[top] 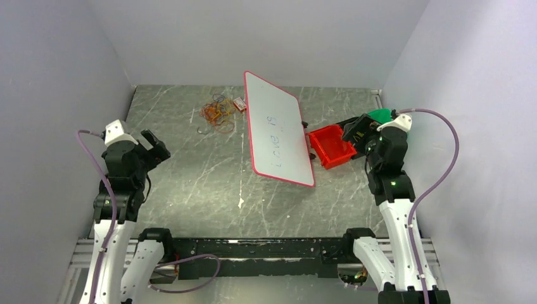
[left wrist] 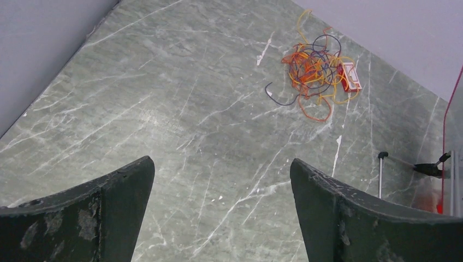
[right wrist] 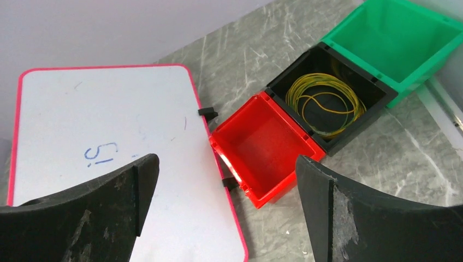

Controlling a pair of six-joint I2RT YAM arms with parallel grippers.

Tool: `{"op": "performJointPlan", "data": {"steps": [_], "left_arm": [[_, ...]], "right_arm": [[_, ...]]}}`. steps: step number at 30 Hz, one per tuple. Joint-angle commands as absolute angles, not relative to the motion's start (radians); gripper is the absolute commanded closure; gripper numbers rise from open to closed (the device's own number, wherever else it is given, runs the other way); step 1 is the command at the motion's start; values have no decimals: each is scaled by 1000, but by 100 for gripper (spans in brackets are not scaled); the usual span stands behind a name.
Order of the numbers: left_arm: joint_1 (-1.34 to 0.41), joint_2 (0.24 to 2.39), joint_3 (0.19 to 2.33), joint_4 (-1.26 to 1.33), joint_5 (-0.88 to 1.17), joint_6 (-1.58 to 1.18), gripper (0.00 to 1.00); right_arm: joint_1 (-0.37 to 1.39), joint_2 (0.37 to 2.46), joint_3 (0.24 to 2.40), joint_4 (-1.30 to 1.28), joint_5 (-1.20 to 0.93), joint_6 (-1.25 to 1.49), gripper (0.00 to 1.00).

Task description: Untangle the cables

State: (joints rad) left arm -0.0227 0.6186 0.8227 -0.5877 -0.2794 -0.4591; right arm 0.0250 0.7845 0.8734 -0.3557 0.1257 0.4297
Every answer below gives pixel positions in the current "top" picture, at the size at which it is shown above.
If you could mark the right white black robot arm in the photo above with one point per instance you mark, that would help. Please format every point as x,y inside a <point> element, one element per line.
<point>407,276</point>

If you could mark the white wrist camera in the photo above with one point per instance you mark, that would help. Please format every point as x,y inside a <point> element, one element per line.
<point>402,122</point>
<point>117,131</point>

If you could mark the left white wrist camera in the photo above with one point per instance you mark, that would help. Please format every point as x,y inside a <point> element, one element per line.
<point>117,131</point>

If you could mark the black plastic bin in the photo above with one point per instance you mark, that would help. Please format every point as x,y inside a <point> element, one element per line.
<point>349,125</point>

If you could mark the black aluminium base frame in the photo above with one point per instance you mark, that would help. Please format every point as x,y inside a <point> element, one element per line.
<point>326,257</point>

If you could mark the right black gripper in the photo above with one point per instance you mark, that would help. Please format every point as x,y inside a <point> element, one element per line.
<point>365,125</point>

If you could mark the small red white box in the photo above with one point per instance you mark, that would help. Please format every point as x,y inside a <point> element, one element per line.
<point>239,104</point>

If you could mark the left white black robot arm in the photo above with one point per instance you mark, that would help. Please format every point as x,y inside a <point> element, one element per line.
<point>124,187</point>

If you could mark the pink framed whiteboard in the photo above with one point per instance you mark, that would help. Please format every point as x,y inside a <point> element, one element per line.
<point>278,145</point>

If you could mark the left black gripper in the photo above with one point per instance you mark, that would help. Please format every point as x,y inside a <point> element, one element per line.
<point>155,154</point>

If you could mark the green plastic bin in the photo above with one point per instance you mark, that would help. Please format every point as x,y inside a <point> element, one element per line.
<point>381,116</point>

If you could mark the red plastic bin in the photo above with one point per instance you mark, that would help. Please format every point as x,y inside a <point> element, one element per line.
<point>330,148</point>

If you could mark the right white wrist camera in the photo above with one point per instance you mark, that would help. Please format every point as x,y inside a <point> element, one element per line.
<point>402,122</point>

